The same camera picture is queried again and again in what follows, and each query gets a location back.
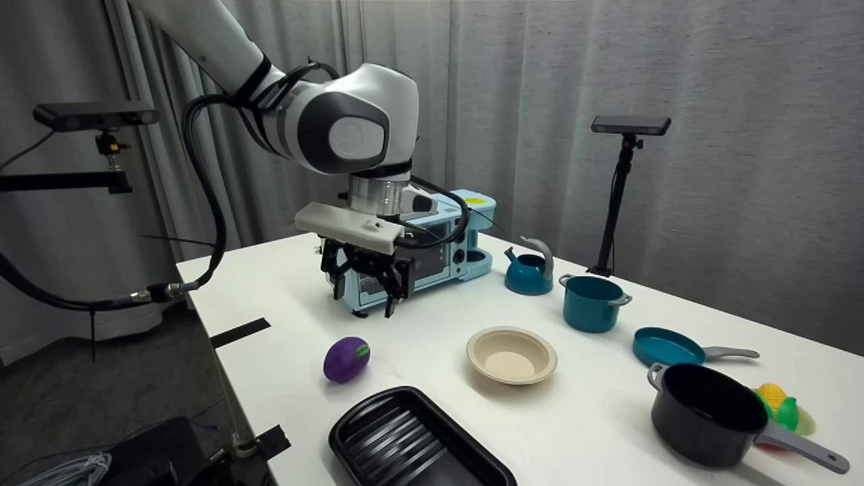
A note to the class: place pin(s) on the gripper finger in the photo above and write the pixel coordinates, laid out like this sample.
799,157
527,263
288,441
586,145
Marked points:
399,283
332,264

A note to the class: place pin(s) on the black saucepan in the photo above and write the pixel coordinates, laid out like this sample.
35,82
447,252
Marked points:
702,422

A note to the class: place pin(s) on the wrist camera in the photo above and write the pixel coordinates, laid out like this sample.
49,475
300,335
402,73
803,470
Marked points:
347,224

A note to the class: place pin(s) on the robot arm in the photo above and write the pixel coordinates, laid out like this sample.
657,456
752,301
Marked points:
364,101

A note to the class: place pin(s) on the teal toy pot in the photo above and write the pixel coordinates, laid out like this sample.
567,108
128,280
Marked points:
590,307

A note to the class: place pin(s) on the beige bowl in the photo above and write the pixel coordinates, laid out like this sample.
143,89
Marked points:
511,356

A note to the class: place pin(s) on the strip of black tape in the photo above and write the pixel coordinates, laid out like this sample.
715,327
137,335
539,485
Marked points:
239,333
273,441

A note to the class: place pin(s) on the grey curtain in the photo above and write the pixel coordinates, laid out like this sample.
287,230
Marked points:
675,67

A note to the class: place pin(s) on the camera on mount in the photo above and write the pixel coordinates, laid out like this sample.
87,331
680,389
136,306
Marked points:
94,115
631,125

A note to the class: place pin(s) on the toy corn cob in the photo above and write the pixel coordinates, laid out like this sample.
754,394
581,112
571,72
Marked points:
776,401

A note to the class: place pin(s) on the toy oven door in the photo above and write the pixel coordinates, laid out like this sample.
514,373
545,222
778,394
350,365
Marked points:
432,260

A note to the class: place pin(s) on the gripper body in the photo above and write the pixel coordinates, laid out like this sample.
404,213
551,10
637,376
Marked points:
368,260

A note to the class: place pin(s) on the black baking tray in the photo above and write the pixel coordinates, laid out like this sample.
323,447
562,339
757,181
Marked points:
412,442

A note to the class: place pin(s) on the purple toy eggplant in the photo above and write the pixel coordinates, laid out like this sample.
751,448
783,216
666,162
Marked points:
344,361

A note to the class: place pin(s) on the black bag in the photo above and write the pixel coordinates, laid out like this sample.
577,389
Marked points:
155,452

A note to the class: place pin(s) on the light blue toy oven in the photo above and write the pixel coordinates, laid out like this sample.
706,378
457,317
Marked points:
472,229

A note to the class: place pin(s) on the teal toy frying pan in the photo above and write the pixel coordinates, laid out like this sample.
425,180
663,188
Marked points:
665,347

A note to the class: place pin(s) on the teal toy kettle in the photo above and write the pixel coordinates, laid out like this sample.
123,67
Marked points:
528,273

